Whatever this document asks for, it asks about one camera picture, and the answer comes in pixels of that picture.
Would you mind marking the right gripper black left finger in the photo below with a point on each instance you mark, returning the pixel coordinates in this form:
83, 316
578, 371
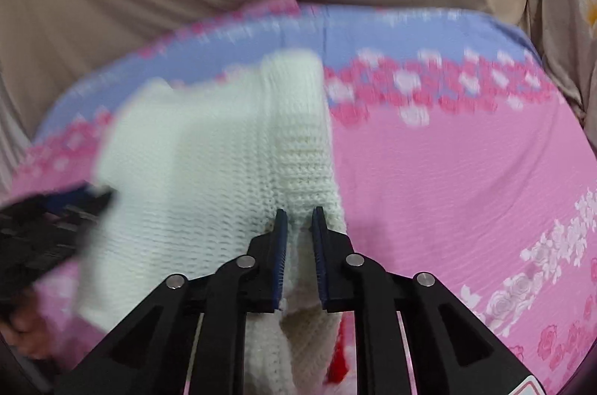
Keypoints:
188, 336

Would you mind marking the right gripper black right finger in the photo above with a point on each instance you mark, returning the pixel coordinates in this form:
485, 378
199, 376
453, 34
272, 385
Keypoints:
412, 335

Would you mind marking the white knitted sweater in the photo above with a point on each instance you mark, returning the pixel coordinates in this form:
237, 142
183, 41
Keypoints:
197, 172

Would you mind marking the person's left hand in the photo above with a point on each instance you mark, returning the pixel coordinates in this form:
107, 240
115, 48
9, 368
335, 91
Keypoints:
27, 329

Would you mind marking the pink blue floral bedsheet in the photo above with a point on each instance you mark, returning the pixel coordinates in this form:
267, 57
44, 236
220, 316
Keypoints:
453, 152

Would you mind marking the cream floral blanket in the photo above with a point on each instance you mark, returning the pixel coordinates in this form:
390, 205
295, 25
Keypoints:
564, 34

